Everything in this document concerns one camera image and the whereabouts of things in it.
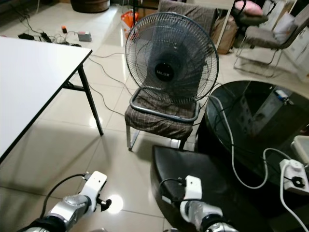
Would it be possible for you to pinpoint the grey cushioned metal chair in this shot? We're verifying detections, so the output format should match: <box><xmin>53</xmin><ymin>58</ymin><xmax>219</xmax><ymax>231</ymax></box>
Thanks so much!
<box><xmin>233</xmin><ymin>11</ymin><xmax>309</xmax><ymax>79</ymax></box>

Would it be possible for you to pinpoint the black metal table leg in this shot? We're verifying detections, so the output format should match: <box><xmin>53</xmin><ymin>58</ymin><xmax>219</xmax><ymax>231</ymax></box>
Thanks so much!
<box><xmin>62</xmin><ymin>64</ymin><xmax>105</xmax><ymax>137</ymax></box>

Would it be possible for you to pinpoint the small grey box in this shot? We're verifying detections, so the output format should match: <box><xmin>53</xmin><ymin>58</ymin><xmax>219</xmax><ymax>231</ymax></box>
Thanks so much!
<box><xmin>77</xmin><ymin>31</ymin><xmax>92</xmax><ymax>42</ymax></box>

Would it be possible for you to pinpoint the black electric fan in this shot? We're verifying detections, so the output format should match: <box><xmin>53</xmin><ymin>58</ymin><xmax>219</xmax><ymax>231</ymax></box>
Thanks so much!
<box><xmin>124</xmin><ymin>12</ymin><xmax>220</xmax><ymax>103</ymax></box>

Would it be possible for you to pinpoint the orange plastic bag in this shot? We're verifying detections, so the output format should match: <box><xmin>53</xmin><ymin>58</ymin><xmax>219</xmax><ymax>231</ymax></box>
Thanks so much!
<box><xmin>120</xmin><ymin>10</ymin><xmax>139</xmax><ymax>39</ymax></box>

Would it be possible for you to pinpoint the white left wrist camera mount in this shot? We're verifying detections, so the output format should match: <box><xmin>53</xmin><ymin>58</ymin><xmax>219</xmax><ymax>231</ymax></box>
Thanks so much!
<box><xmin>84</xmin><ymin>170</ymin><xmax>108</xmax><ymax>203</ymax></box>

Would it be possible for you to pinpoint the long white power cable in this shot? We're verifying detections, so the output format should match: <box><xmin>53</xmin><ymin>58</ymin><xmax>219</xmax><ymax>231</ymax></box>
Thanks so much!
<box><xmin>209</xmin><ymin>95</ymin><xmax>295</xmax><ymax>190</ymax></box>

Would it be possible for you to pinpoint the small white box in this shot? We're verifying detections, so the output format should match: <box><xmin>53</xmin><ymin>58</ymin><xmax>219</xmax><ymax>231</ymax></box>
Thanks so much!
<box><xmin>291</xmin><ymin>136</ymin><xmax>309</xmax><ymax>156</ymax></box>

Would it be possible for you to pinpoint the black leather stool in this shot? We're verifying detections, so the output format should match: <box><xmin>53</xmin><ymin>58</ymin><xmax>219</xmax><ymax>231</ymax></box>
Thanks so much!
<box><xmin>150</xmin><ymin>145</ymin><xmax>276</xmax><ymax>232</ymax></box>

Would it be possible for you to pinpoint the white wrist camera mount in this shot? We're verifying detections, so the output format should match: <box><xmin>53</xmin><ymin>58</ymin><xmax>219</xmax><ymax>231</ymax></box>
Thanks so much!
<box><xmin>84</xmin><ymin>170</ymin><xmax>108</xmax><ymax>203</ymax></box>
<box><xmin>183</xmin><ymin>175</ymin><xmax>203</xmax><ymax>203</ymax></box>

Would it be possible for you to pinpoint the small blue white packet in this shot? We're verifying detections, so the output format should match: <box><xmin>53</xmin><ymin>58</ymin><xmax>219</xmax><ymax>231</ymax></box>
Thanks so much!
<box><xmin>273</xmin><ymin>88</ymin><xmax>294</xmax><ymax>105</ymax></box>

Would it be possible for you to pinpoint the thin black floor cable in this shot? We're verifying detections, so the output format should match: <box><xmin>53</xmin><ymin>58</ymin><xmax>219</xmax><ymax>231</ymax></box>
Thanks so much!
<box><xmin>91</xmin><ymin>51</ymin><xmax>128</xmax><ymax>116</ymax></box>

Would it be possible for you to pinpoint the round black glass table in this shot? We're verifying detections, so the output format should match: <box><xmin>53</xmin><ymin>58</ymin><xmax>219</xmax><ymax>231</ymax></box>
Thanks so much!
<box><xmin>195</xmin><ymin>80</ymin><xmax>309</xmax><ymax>213</ymax></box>

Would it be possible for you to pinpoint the pink cushion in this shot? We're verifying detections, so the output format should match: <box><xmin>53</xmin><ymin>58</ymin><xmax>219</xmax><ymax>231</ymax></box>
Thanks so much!
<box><xmin>235</xmin><ymin>0</ymin><xmax>265</xmax><ymax>16</ymax></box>

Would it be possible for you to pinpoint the dark brown round basket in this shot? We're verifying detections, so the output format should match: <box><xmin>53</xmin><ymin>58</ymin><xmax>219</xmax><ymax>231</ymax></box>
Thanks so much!
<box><xmin>70</xmin><ymin>0</ymin><xmax>111</xmax><ymax>14</ymax></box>

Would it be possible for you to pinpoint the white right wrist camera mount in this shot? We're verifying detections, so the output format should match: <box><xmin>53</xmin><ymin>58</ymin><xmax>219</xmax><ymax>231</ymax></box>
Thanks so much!
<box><xmin>183</xmin><ymin>175</ymin><xmax>203</xmax><ymax>203</ymax></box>

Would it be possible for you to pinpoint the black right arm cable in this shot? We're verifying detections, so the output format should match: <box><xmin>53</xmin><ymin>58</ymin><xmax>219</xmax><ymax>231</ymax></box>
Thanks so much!
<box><xmin>159</xmin><ymin>177</ymin><xmax>186</xmax><ymax>204</ymax></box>

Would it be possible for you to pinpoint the brown plaid cushioned chair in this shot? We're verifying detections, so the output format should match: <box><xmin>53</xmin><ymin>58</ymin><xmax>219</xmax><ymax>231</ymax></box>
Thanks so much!
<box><xmin>124</xmin><ymin>0</ymin><xmax>219</xmax><ymax>151</ymax></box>

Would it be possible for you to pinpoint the white power strip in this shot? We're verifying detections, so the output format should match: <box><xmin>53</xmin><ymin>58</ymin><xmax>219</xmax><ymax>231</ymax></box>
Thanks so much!
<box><xmin>279</xmin><ymin>159</ymin><xmax>309</xmax><ymax>196</ymax></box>

